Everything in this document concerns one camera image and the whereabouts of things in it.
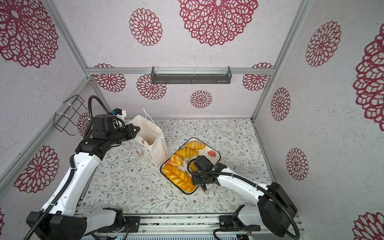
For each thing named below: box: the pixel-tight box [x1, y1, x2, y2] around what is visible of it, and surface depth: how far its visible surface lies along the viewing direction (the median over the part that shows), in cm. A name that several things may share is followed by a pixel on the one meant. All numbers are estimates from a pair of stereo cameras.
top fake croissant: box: [184, 140, 206, 151], surface depth 102 cm
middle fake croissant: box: [176, 146, 199, 159], surface depth 98 cm
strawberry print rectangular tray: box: [160, 137, 221, 195], surface depth 94 cm
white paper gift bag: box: [129, 108, 169, 167], surface depth 86 cm
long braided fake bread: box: [162, 164, 198, 192], surface depth 87 cm
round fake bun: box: [169, 153, 184, 167], surface depth 94 cm
